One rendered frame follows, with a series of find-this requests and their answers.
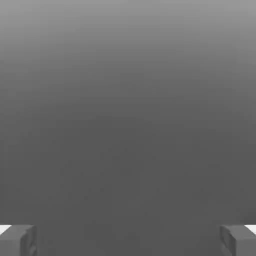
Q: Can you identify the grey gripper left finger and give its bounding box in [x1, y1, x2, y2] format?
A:
[0, 224, 38, 256]

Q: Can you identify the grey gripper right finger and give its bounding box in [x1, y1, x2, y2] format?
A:
[219, 224, 256, 256]

